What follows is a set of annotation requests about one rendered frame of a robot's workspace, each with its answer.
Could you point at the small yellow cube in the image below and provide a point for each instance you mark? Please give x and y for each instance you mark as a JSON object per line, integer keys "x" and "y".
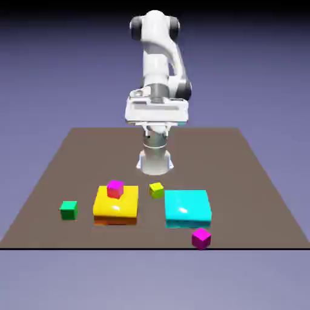
{"x": 156, "y": 190}

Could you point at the large yellow box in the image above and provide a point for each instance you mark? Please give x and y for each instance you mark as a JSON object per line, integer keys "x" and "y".
{"x": 116, "y": 208}

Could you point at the small magenta cube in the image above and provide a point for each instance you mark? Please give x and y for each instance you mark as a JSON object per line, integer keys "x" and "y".
{"x": 201, "y": 238}
{"x": 115, "y": 189}

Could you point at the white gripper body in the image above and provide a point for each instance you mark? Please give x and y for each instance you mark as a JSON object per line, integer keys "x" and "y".
{"x": 157, "y": 112}

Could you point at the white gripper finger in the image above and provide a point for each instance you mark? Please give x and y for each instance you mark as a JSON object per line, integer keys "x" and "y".
{"x": 148, "y": 129}
{"x": 166, "y": 129}

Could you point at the large cyan box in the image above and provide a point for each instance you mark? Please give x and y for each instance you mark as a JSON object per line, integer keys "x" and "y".
{"x": 186, "y": 208}

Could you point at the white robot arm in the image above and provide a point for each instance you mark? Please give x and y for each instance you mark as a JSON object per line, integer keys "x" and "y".
{"x": 155, "y": 43}

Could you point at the small green cube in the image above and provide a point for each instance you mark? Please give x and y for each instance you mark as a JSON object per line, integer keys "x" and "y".
{"x": 69, "y": 210}

